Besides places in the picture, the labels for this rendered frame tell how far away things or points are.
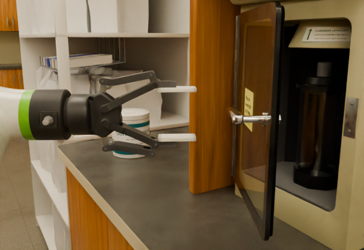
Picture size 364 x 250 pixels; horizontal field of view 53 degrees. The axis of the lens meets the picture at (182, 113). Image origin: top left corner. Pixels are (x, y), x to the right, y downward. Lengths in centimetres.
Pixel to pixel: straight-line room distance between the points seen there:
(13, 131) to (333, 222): 60
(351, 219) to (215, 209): 30
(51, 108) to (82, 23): 120
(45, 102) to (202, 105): 40
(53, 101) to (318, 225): 55
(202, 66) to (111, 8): 93
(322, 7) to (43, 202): 248
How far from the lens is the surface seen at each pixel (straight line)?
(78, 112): 65
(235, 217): 85
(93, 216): 119
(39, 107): 66
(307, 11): 75
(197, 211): 87
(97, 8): 176
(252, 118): 62
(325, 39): 75
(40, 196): 285
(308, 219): 80
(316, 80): 79
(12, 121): 67
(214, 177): 97
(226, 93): 94
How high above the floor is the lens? 133
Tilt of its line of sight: 12 degrees down
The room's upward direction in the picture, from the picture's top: straight up
